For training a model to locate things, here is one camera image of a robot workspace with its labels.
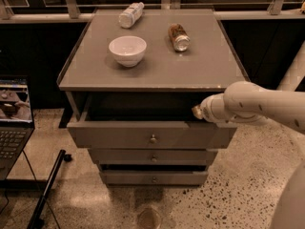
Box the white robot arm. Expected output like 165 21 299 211
192 43 305 229

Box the clear plastic water bottle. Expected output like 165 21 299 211
118 2 144 29

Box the black stand leg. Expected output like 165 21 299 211
27 150 71 229

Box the black laptop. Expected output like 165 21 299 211
0 75 35 180

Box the grey top drawer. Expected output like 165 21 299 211
68 93 235 149

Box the brown drink can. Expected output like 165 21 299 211
168 23 191 52

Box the grey drawer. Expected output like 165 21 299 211
89 149 217 165
100 171 208 186
68 93 235 149

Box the metal railing frame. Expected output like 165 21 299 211
0 0 305 25

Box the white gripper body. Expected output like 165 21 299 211
200 94 233 123

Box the black cable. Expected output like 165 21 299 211
0 150 61 229

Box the white ceramic bowl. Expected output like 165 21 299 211
109 36 147 67

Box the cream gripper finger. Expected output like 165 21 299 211
192 105 203 119

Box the round floor drain cover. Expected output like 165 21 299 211
136 206 162 229

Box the grey middle drawer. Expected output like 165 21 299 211
89 149 217 165

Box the grey bottom drawer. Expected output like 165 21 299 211
100 171 208 186

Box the grey drawer cabinet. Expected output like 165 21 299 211
58 10 248 173

